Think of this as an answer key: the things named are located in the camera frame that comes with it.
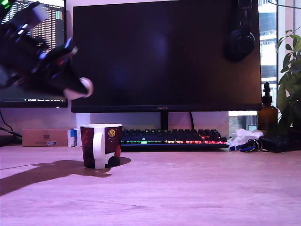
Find pale coffee capsule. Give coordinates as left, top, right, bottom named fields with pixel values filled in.
left=63, top=77, right=94, bottom=99

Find lit ASUS monitor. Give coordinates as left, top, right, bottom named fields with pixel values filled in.
left=0, top=0, right=68, bottom=146

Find brown cardboard box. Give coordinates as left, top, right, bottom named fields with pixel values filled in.
left=22, top=129, right=69, bottom=147

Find dark switched-off monitor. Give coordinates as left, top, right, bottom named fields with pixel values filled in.
left=71, top=0, right=263, bottom=130

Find black backlit keyboard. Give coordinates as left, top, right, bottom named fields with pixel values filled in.
left=121, top=129, right=230, bottom=153

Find black headphones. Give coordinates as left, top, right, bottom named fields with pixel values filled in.
left=223, top=0, right=256, bottom=62

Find crumpled white tissue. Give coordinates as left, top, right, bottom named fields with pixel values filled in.
left=227, top=129, right=264, bottom=146

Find amber pump bottle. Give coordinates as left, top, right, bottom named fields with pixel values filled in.
left=257, top=81, right=279, bottom=131

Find black flat case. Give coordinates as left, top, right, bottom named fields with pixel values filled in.
left=260, top=134, right=301, bottom=153

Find green leafy plant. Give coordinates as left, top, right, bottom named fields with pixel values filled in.
left=267, top=0, right=301, bottom=132

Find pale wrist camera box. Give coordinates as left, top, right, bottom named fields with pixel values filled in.
left=29, top=1, right=49, bottom=24

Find curled thin black cable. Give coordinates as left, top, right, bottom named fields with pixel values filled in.
left=0, top=109, right=14, bottom=132

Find long thin black cable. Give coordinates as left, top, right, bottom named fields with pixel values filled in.
left=0, top=126, right=23, bottom=139

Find dark red white-handled mug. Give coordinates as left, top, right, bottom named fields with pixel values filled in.
left=80, top=123, right=123, bottom=170

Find keys with blue strap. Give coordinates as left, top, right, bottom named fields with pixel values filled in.
left=229, top=138, right=263, bottom=153

